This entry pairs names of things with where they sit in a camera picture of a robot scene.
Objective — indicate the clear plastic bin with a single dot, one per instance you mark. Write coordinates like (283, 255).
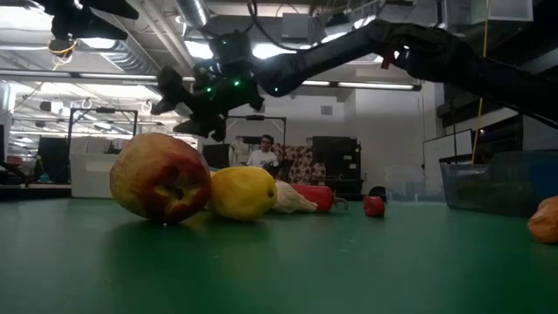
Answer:
(414, 187)

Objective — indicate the black monitor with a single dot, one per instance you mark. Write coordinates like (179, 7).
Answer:
(53, 159)

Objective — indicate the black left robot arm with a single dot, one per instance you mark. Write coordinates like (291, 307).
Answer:
(87, 19)

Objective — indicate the floral patterned couch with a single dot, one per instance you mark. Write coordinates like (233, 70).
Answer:
(303, 163)

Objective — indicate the long ceiling light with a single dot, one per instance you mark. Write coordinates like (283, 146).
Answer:
(375, 85)

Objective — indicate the red and yellow apple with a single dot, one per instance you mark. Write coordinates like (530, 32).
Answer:
(160, 179)

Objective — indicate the silver ceiling duct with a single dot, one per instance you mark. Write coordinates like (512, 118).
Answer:
(194, 11)

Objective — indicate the black cabinet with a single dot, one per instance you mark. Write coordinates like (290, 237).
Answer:
(338, 161)

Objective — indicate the beige garlic bulb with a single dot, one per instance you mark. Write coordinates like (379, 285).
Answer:
(292, 198)

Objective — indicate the black clamp knob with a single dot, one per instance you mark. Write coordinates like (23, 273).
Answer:
(377, 193)

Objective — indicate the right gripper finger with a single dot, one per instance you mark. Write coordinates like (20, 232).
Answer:
(200, 126)
(172, 89)

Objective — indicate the white plastic bin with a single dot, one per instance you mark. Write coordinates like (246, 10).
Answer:
(91, 174)

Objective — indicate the orange carrot with green top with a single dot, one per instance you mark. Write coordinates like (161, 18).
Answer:
(545, 220)

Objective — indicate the blue plastic bin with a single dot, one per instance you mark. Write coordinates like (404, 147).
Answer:
(550, 179)

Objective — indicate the long red pepper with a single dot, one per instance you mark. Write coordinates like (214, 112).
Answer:
(316, 196)

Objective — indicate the person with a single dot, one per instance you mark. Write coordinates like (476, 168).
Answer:
(263, 158)

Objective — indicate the green-tinted clear bin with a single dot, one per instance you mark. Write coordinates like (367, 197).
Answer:
(453, 174)

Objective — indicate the green table mat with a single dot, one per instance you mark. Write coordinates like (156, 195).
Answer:
(279, 270)

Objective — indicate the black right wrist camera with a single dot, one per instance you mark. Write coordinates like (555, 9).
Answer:
(231, 48)

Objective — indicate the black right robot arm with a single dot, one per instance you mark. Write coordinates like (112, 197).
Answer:
(331, 54)

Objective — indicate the black metal frame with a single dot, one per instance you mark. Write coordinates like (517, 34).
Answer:
(255, 117)

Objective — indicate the yellow lemon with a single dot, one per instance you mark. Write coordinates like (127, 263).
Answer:
(242, 193)

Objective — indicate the small red pepper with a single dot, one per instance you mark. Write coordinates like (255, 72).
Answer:
(374, 206)

